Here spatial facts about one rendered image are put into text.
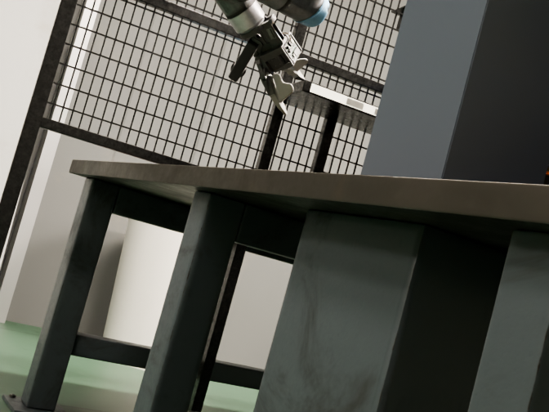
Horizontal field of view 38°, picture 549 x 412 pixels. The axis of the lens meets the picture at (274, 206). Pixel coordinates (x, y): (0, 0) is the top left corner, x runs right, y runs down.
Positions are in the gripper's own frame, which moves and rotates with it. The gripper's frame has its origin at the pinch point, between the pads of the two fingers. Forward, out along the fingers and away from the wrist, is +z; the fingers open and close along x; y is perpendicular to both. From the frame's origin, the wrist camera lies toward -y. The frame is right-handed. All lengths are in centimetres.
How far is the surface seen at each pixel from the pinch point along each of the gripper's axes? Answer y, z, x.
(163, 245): -134, 65, 64
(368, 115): 2.8, 21.5, 20.9
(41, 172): -186, 21, 86
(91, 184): -68, -2, -4
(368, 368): 38, 5, -84
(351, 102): 1.7, 15.5, 19.3
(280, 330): 18, 6, -71
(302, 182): 33, -14, -63
